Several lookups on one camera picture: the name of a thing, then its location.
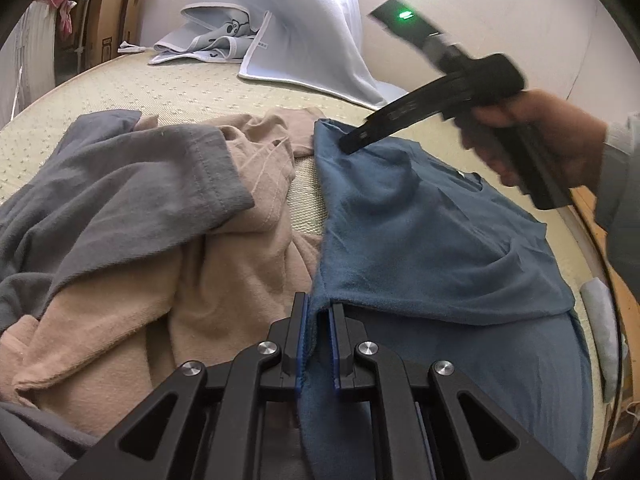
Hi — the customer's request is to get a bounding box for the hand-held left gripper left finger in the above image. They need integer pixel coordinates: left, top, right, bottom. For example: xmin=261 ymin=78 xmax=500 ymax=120
xmin=60 ymin=291 xmax=307 ymax=480

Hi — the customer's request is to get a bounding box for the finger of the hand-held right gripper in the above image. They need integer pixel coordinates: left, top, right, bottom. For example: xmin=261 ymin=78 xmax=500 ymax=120
xmin=340 ymin=72 xmax=474 ymax=157

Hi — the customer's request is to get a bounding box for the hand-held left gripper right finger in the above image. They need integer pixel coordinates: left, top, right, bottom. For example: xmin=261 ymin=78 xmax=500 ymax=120
xmin=327 ymin=302 xmax=576 ymax=480

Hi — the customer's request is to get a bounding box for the teal long-sleeve shirt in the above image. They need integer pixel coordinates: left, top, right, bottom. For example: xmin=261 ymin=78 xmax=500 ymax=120
xmin=297 ymin=119 xmax=593 ymax=480

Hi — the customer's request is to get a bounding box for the grey shirt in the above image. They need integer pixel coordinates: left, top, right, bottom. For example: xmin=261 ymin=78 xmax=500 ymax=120
xmin=0 ymin=108 xmax=257 ymax=480

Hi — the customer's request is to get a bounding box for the black clothes rack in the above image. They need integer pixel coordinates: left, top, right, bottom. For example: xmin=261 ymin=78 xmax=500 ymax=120
xmin=72 ymin=0 xmax=151 ymax=68

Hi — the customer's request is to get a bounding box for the person's right hand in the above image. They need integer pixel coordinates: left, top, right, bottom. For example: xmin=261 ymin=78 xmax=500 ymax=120
xmin=460 ymin=91 xmax=609 ymax=192

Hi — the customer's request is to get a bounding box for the beige shirt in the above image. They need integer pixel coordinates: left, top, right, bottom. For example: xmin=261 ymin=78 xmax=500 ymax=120
xmin=0 ymin=106 xmax=326 ymax=436

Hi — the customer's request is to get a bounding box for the light blue blanket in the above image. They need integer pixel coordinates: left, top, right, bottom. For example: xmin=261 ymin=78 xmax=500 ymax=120
xmin=147 ymin=0 xmax=411 ymax=111

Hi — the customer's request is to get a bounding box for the brown cardboard box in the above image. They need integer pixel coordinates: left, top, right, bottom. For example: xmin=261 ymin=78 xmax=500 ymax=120
xmin=82 ymin=0 xmax=143 ymax=68

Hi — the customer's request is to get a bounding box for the pink cloth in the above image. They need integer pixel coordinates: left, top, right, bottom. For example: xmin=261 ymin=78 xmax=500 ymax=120
xmin=37 ymin=0 xmax=76 ymax=36

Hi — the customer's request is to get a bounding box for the white zip storage case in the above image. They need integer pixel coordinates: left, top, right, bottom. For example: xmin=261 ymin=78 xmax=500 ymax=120
xmin=0 ymin=0 xmax=57 ymax=126

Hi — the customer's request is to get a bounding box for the wooden bed frame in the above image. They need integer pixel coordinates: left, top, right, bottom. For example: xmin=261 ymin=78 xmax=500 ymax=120
xmin=565 ymin=187 xmax=640 ymax=321

